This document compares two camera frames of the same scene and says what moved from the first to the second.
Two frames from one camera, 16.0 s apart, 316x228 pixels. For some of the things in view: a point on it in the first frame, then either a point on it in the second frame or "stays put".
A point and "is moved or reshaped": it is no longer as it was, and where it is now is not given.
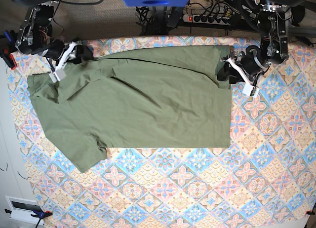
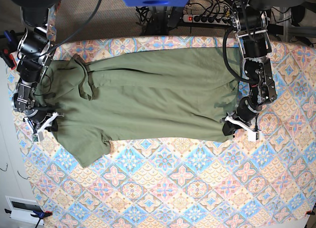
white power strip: x=207 y=19 stays put
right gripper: x=253 y=62 -> x=246 y=111
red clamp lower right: x=310 y=212 stays put
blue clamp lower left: x=38 y=214 stays put
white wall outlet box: x=21 y=209 stays put
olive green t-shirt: x=156 y=97 is moved or reshaped
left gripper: x=73 y=52 -> x=38 y=119
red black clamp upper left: x=8 y=58 stays put
